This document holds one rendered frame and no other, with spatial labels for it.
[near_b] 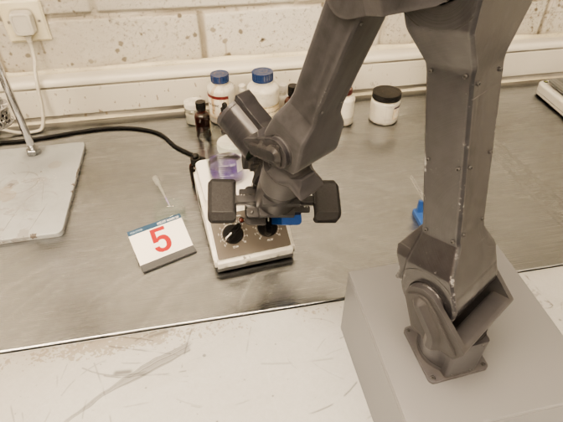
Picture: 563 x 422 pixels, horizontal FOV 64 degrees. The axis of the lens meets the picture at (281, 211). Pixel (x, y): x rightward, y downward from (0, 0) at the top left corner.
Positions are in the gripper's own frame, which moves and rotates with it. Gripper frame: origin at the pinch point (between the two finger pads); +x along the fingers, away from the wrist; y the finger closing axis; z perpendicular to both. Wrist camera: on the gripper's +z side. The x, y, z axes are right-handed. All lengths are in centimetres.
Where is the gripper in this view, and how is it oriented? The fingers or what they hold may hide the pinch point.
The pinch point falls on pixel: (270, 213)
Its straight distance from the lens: 68.6
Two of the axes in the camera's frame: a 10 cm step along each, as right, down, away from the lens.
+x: -1.4, 3.5, 9.2
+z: -0.5, -9.4, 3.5
